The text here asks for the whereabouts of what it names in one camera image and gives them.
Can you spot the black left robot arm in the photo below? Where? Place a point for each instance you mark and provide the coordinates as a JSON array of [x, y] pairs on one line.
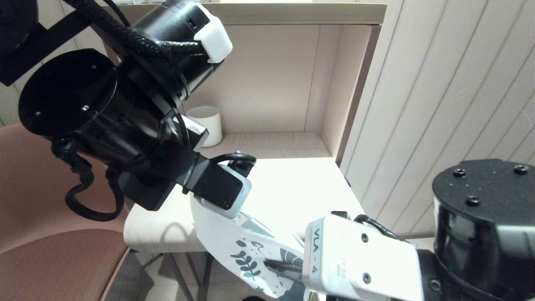
[[75, 100]]

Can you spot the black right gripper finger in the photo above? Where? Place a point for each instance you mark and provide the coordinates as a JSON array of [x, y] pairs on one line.
[[288, 269]]

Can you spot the light wooden shelf desk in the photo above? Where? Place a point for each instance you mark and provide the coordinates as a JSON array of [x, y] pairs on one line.
[[284, 83]]

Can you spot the black round floor object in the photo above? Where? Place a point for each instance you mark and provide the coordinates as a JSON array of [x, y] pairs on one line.
[[253, 299]]

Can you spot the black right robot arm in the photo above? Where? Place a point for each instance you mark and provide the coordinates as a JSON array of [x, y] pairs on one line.
[[480, 234]]

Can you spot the white ribbed mug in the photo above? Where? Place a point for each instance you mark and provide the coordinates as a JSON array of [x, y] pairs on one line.
[[211, 125]]

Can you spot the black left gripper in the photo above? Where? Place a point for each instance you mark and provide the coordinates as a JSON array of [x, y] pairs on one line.
[[154, 184]]

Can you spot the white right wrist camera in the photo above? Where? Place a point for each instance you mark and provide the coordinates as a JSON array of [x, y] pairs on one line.
[[359, 259]]

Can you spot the white floral zip pouch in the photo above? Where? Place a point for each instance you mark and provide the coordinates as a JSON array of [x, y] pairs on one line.
[[225, 246]]

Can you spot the brown upholstered chair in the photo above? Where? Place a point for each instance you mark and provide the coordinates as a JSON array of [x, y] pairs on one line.
[[42, 259]]

